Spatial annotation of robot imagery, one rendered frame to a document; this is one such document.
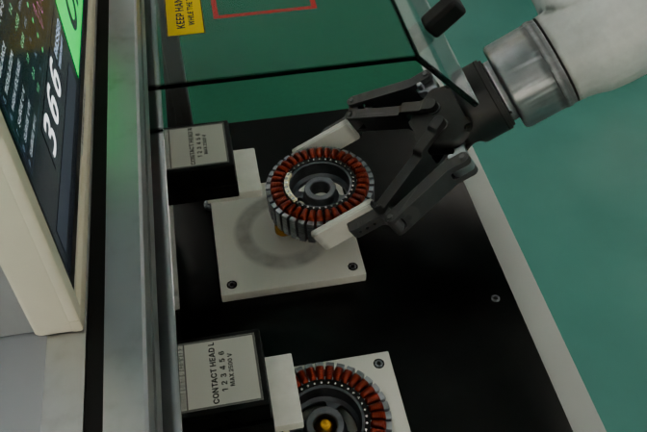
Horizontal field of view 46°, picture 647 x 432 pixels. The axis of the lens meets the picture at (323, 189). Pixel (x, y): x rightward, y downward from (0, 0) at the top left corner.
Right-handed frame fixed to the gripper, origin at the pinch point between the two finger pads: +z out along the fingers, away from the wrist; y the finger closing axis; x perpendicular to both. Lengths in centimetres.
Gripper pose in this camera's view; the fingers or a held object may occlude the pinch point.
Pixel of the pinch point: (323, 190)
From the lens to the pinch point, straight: 78.5
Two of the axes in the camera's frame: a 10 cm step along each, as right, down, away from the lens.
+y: -1.8, -7.1, 6.8
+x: -5.1, -5.2, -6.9
